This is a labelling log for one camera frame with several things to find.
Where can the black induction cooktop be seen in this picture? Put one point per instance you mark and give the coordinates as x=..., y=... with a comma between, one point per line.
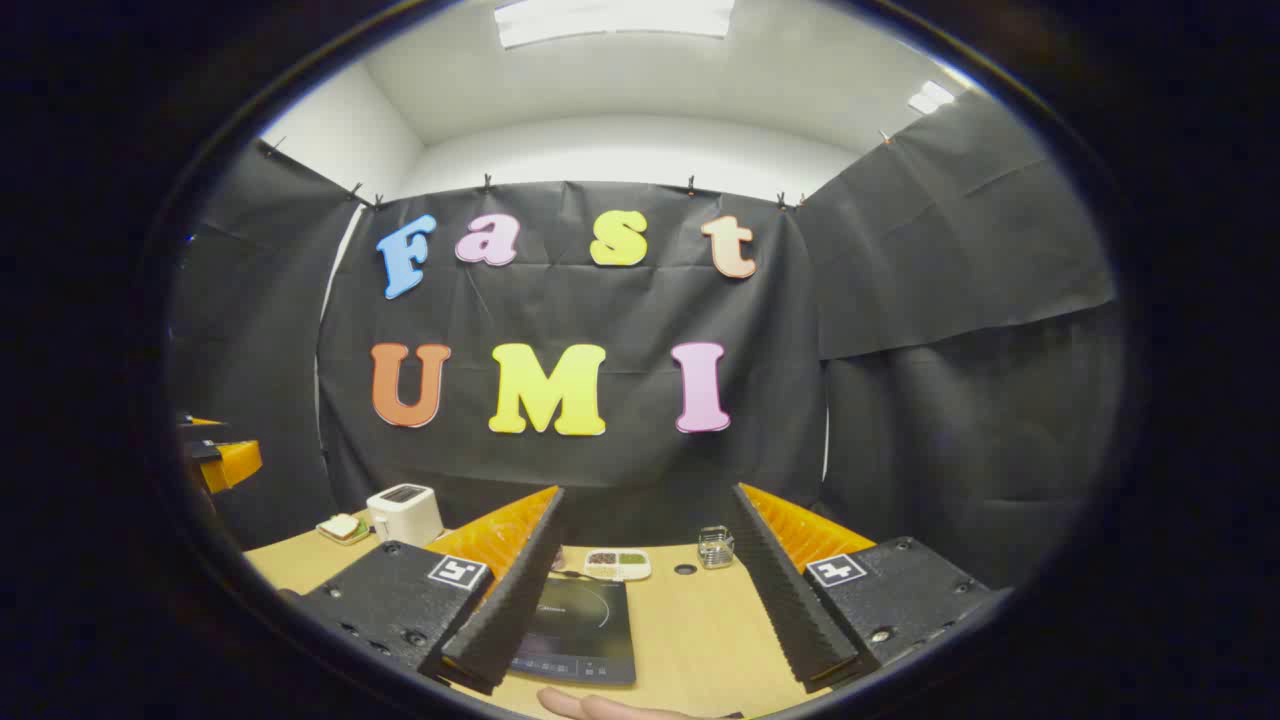
x=590, y=625

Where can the white toaster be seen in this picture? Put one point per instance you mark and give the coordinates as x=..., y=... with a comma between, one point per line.
x=405, y=515

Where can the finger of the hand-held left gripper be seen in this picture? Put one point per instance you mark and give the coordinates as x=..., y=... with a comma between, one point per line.
x=205, y=434
x=235, y=465

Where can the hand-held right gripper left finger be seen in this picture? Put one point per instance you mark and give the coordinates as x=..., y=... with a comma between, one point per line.
x=520, y=590

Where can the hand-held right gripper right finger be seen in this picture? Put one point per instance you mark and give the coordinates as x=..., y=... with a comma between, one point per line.
x=785, y=600

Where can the sandwich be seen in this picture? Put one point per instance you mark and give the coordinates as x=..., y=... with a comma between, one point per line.
x=340, y=525

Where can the small ceiling light panel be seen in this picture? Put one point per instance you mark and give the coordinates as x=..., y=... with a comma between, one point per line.
x=930, y=97

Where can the large ceiling light panel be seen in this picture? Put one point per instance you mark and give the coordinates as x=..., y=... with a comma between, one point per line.
x=615, y=20

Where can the white divided snack tray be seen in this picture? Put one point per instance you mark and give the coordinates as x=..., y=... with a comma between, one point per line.
x=618, y=565

